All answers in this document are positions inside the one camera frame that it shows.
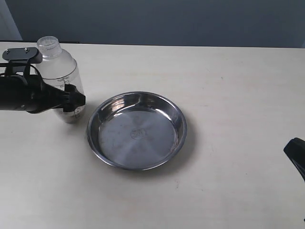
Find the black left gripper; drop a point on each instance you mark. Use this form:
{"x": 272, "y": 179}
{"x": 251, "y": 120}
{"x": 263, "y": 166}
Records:
{"x": 43, "y": 97}

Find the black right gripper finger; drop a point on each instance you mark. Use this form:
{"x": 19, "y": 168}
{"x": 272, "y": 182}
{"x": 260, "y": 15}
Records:
{"x": 295, "y": 151}

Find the clear plastic shaker bottle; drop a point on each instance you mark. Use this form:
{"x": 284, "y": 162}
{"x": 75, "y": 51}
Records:
{"x": 58, "y": 68}

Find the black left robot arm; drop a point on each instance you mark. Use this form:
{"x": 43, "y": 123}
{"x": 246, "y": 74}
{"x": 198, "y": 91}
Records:
{"x": 12, "y": 93}

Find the round stainless steel plate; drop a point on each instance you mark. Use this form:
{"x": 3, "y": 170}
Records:
{"x": 136, "y": 131}

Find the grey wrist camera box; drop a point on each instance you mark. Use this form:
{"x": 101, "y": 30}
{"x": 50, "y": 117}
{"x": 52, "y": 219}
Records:
{"x": 29, "y": 55}

